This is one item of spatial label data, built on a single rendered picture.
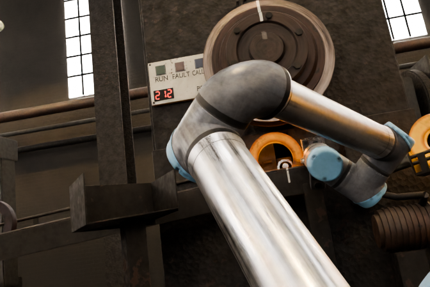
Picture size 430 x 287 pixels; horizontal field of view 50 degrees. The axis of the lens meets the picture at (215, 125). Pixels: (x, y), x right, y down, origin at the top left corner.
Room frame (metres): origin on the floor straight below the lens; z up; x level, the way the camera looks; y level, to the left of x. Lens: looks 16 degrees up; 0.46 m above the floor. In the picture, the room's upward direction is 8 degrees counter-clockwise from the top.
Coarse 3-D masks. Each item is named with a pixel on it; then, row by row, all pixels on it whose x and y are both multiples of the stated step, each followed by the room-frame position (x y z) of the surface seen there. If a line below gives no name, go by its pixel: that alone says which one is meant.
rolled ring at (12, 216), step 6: (0, 204) 1.67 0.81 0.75; (6, 204) 1.68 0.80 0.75; (0, 210) 1.67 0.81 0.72; (6, 210) 1.66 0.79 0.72; (12, 210) 1.68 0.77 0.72; (6, 216) 1.66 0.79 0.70; (12, 216) 1.67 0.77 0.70; (6, 222) 1.67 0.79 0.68; (12, 222) 1.66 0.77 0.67; (6, 228) 1.67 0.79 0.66; (12, 228) 1.67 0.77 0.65
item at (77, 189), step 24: (72, 192) 1.33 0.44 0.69; (96, 192) 1.41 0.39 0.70; (120, 192) 1.45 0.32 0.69; (144, 192) 1.49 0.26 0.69; (168, 192) 1.38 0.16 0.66; (72, 216) 1.35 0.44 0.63; (96, 216) 1.41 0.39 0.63; (120, 216) 1.45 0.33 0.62; (144, 216) 1.34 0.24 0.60; (144, 240) 1.35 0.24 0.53; (144, 264) 1.34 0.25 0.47
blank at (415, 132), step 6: (420, 120) 1.36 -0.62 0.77; (426, 120) 1.35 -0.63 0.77; (414, 126) 1.38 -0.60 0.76; (420, 126) 1.36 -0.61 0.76; (426, 126) 1.35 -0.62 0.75; (414, 132) 1.38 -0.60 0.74; (420, 132) 1.37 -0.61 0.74; (426, 132) 1.36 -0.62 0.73; (414, 138) 1.38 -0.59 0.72; (420, 138) 1.37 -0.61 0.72; (426, 138) 1.38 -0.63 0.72; (414, 144) 1.38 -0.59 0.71; (420, 144) 1.37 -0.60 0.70; (426, 144) 1.37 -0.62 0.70; (414, 150) 1.39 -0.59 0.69; (420, 150) 1.38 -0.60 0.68; (426, 156) 1.37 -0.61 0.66
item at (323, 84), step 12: (264, 0) 1.53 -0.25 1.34; (276, 0) 1.53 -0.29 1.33; (240, 12) 1.54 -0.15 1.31; (300, 12) 1.52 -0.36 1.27; (216, 24) 1.55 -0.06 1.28; (216, 36) 1.55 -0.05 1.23; (324, 36) 1.51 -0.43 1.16; (324, 48) 1.51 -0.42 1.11; (204, 60) 1.56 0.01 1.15; (204, 72) 1.56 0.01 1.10; (324, 72) 1.52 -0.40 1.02; (324, 84) 1.52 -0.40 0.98; (252, 120) 1.55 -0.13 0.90; (264, 120) 1.54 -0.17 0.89; (276, 120) 1.54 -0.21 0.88
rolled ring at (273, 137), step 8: (264, 136) 1.56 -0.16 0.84; (272, 136) 1.55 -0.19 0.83; (280, 136) 1.55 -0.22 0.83; (288, 136) 1.55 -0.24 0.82; (256, 144) 1.56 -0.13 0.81; (264, 144) 1.56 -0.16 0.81; (288, 144) 1.55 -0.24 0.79; (296, 144) 1.55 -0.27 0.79; (256, 152) 1.56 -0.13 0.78; (296, 152) 1.55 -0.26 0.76; (296, 160) 1.55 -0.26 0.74
